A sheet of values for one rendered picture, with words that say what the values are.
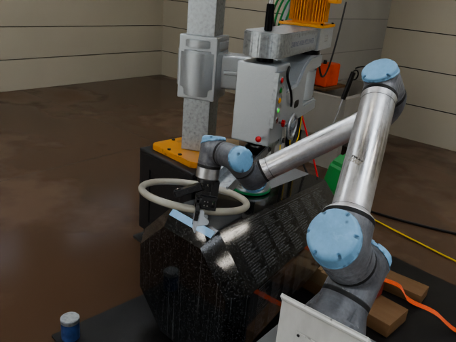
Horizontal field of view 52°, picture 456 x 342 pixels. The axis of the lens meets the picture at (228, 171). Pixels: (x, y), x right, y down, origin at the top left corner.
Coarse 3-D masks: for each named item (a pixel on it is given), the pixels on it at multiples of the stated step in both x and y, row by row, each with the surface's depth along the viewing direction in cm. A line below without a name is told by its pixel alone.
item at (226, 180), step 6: (282, 138) 273; (246, 144) 263; (276, 144) 273; (264, 150) 257; (270, 150) 263; (258, 156) 250; (264, 156) 259; (222, 168) 239; (222, 174) 240; (228, 174) 241; (222, 180) 236; (228, 180) 236; (234, 180) 228; (222, 186) 231; (228, 186) 223; (234, 186) 229
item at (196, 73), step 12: (180, 60) 306; (192, 60) 300; (204, 60) 298; (228, 60) 303; (180, 72) 308; (192, 72) 302; (204, 72) 301; (216, 72) 304; (228, 72) 304; (180, 84) 311; (192, 84) 305; (204, 84) 304; (216, 84) 307; (228, 84) 308
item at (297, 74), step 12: (288, 60) 282; (300, 60) 280; (312, 60) 286; (288, 72) 243; (300, 72) 274; (288, 84) 248; (300, 84) 275; (288, 96) 260; (300, 96) 280; (288, 108) 265; (300, 108) 286; (312, 108) 312
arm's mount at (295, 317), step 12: (288, 300) 132; (288, 312) 133; (300, 312) 130; (312, 312) 127; (288, 324) 134; (300, 324) 131; (312, 324) 129; (324, 324) 126; (336, 324) 123; (288, 336) 135; (300, 336) 132; (312, 336) 130; (324, 336) 127; (336, 336) 125; (348, 336) 122; (360, 336) 120
